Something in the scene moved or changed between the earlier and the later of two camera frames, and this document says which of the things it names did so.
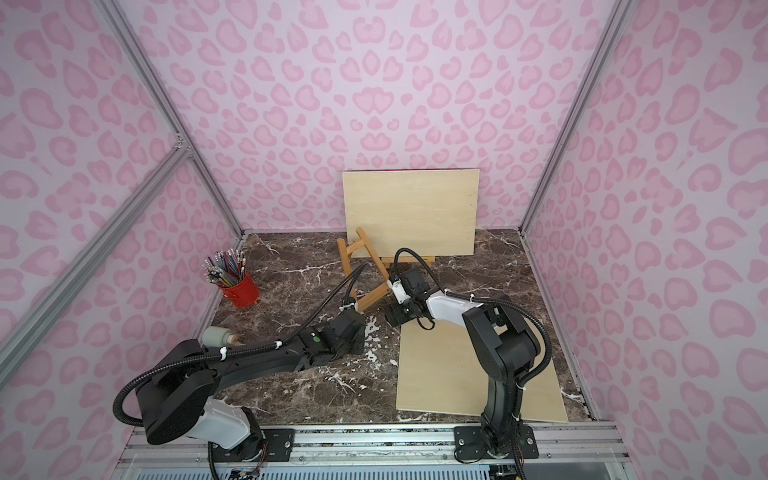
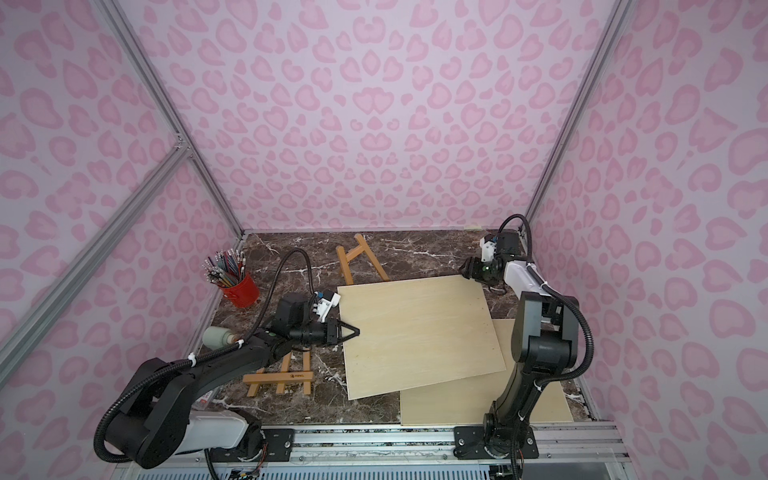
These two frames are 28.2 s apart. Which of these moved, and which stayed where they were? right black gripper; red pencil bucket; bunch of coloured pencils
Moved: right black gripper
Stayed: bunch of coloured pencils; red pencil bucket
